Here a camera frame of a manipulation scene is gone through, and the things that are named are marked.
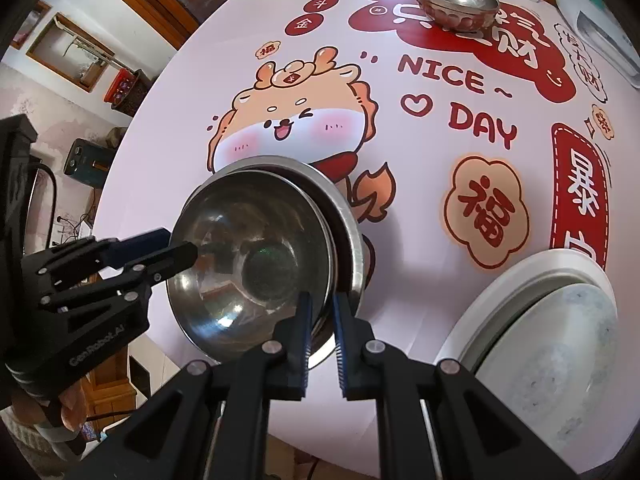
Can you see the embossed stainless steel bowl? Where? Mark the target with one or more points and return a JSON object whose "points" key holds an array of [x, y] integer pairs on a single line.
{"points": [[455, 0]]}

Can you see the large stainless steel bowl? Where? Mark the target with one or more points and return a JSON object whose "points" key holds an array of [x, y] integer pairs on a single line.
{"points": [[346, 240]]}

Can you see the white countertop appliance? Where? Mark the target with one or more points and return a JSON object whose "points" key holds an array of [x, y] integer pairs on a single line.
{"points": [[600, 25]]}

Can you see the printed tablecloth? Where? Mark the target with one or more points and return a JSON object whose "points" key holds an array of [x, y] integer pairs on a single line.
{"points": [[425, 170]]}

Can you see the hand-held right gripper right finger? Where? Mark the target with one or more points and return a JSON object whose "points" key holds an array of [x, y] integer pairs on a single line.
{"points": [[341, 345]]}

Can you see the large white plate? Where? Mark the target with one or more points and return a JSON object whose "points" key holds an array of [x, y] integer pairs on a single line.
{"points": [[480, 310]]}

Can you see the red crate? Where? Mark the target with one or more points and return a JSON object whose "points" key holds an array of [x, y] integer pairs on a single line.
{"points": [[125, 90]]}

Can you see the smooth stainless steel bowl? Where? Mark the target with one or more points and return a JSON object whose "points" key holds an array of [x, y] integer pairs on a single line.
{"points": [[225, 240]]}

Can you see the person's left hand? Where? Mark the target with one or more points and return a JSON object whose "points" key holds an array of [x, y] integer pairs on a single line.
{"points": [[70, 410]]}

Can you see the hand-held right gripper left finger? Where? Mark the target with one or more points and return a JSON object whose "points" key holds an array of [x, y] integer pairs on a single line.
{"points": [[305, 330]]}

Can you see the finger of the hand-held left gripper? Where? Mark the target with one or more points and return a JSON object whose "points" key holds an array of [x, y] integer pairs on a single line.
{"points": [[170, 260], [140, 242]]}

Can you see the dark green appliance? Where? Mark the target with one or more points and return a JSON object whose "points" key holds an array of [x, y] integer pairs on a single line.
{"points": [[87, 160]]}

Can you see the marbled white plate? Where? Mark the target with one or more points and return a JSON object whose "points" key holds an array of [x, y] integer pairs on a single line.
{"points": [[550, 370]]}

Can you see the small wooden frame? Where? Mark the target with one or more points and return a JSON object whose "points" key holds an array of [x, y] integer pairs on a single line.
{"points": [[37, 15]]}

